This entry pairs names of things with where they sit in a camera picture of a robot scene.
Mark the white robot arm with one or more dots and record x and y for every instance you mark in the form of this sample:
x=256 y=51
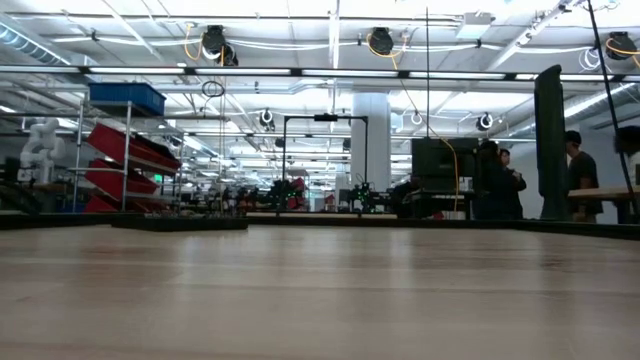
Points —
x=42 y=150

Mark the dark background robot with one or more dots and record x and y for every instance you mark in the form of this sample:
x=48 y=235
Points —
x=287 y=192

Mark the white round column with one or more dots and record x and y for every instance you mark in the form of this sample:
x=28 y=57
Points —
x=371 y=140

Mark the person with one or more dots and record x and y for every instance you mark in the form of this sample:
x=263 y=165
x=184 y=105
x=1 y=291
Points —
x=515 y=180
x=490 y=185
x=582 y=175
x=631 y=142
x=402 y=197

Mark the black monitor back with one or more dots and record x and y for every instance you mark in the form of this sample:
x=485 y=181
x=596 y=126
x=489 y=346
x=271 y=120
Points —
x=445 y=160

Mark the long LED light strip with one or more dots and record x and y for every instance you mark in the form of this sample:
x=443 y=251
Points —
x=250 y=71

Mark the thin black vertical pole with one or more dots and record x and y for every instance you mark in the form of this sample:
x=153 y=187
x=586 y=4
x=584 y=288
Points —
x=427 y=75

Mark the red storage bin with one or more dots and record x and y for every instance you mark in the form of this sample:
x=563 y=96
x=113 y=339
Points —
x=130 y=150
x=117 y=180
x=100 y=205

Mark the blue storage bin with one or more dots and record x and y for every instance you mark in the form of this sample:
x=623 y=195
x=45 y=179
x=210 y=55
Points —
x=127 y=97

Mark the white ceiling box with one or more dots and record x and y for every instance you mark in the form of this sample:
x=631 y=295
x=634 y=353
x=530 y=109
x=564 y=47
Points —
x=475 y=25

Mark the metal shelf rack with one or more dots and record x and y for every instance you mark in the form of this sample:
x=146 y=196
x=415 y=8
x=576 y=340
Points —
x=79 y=145

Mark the wooden table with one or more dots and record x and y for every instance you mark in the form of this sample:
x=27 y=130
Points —
x=610 y=192

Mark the thin black slanted pole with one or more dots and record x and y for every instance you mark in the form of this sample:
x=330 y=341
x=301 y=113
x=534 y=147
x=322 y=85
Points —
x=610 y=90

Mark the black gantry frame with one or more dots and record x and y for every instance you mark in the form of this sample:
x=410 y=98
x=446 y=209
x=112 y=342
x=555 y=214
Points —
x=325 y=117

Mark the black aluminium table frame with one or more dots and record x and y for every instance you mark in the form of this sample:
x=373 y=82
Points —
x=500 y=226

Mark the silver ventilation duct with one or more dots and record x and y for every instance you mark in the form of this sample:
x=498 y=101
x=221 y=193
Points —
x=30 y=47

